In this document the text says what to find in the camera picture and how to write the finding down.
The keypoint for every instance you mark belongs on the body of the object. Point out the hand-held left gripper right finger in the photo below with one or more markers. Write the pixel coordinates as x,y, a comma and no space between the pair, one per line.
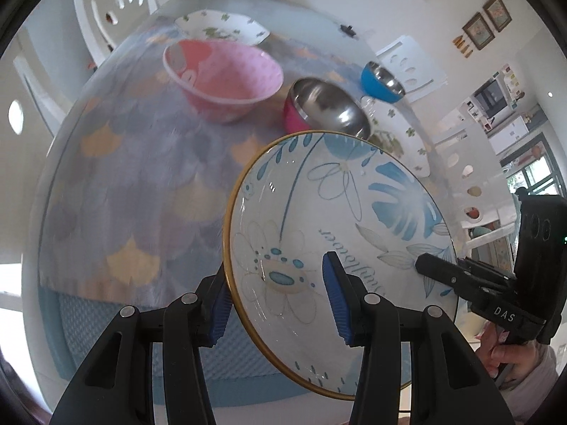
335,294

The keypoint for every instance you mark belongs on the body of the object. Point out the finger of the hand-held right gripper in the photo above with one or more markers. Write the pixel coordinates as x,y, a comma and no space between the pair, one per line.
447,274

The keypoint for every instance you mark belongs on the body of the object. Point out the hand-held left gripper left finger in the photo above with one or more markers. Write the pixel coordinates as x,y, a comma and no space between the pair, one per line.
219,314

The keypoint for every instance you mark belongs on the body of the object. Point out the blue floral gold-rimmed plate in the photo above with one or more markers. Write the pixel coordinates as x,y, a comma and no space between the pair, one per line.
336,212

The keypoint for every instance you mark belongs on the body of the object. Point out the red steel bowl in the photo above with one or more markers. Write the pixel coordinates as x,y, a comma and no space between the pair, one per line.
330,106

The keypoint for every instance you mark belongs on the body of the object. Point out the person's right hand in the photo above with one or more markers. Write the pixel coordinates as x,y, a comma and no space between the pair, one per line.
509,356

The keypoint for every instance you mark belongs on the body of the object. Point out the white cutout-back chair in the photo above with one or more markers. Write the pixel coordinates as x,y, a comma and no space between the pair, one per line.
42,93
99,4
414,64
460,172

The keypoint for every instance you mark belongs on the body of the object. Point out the white kitchen appliance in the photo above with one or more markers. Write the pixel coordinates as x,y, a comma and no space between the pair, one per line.
509,135

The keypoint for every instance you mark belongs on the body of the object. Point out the light blue textured mat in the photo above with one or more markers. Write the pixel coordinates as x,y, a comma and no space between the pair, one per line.
79,327

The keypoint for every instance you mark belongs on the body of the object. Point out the white clover-print plate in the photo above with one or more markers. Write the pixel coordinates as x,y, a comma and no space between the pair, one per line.
221,24
403,137

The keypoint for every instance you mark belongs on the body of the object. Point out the grey fan-pattern tablecloth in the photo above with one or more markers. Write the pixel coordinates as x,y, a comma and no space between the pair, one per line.
141,172

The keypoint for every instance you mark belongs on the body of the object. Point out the microwave oven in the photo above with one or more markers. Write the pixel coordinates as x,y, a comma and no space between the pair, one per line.
491,97

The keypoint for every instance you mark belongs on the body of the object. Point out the blue steel bowl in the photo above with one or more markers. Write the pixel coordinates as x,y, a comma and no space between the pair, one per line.
376,82

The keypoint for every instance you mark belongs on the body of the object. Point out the pink plastic bowl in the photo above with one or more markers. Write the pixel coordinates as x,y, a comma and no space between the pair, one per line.
226,75

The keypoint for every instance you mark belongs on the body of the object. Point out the small black table knob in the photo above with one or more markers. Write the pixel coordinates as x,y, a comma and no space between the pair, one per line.
347,30

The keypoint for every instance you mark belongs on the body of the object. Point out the orange wall ornaments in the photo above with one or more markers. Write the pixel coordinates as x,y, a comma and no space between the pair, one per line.
461,46

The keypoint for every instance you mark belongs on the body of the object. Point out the small framed wall picture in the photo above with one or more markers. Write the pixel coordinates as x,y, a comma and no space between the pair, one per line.
497,12
478,31

